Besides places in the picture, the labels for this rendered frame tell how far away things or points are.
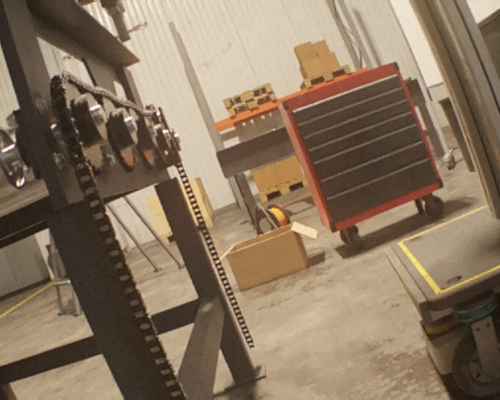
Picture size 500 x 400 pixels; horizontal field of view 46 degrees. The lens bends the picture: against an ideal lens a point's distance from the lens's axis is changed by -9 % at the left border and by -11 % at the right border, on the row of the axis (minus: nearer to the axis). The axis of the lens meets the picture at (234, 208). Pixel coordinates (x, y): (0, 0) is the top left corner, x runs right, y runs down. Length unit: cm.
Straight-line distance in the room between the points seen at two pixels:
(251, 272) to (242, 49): 822
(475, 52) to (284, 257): 258
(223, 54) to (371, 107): 824
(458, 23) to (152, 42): 1064
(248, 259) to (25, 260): 836
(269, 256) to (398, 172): 91
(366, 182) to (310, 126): 44
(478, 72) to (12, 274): 1105
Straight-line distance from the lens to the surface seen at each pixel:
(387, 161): 367
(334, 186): 361
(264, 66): 1170
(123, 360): 100
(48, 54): 1216
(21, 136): 99
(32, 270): 1184
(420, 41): 592
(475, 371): 146
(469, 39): 146
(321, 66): 1066
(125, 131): 126
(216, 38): 1181
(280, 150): 660
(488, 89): 146
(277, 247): 381
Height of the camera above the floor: 71
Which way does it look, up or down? 3 degrees down
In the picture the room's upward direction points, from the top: 21 degrees counter-clockwise
